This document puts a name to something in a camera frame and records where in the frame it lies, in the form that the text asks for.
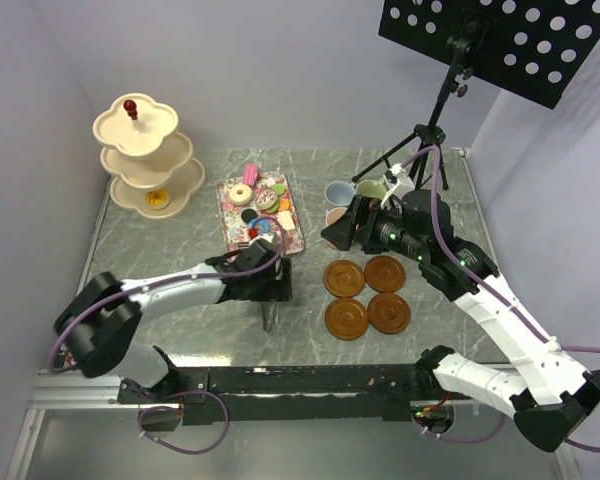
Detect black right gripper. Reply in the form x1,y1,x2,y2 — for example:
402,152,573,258
321,194,428,262

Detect metal serving tongs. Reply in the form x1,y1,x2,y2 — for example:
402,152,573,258
260,301,278,333

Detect yellow toy tart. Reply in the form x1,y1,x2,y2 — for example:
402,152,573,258
145,188,171,210

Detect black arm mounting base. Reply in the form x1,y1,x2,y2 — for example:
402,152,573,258
117,364,446,426

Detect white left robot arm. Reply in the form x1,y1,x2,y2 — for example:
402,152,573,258
50,239,292,402

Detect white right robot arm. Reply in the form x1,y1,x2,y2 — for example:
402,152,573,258
321,189,600,453

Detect pink mug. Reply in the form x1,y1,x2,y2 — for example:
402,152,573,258
325,207,347,227

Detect light green mug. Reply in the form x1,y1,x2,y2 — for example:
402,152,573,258
355,179,387,200

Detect light blue mug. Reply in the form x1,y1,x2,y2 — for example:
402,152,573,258
324,180,356,210

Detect brown wooden coaster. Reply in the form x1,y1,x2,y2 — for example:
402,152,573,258
324,298,369,341
364,255,406,293
323,260,365,298
367,293,411,335

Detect blue frosted toy donut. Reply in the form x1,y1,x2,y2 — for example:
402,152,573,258
247,217,281,243

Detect cream toy wafer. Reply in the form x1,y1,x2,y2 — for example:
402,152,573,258
276,210,296,232

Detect black toy cookie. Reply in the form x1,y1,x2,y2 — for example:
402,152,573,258
240,208,258,224

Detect floral serving tray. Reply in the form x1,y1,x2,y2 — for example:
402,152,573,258
216,171,306,255

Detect white toy donut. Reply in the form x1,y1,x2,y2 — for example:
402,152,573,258
229,183,253,206

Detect green toy macaron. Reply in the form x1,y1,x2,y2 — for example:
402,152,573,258
271,183,286,196

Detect pink toy popsicle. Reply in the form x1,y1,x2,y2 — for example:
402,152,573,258
242,163,259,187

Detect cream three-tier dessert stand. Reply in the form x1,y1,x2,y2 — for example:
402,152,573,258
92,93,206,220

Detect black perforated calibration board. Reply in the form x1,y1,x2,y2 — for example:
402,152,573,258
379,0,600,109

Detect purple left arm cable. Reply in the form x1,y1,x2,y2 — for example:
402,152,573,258
47,227,287,455

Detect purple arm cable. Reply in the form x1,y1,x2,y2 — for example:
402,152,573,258
394,143,600,454
47,227,287,455

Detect aluminium frame rail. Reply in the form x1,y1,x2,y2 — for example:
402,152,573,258
5,370,121,479

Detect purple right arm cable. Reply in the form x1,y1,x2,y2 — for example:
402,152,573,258
394,143,600,454

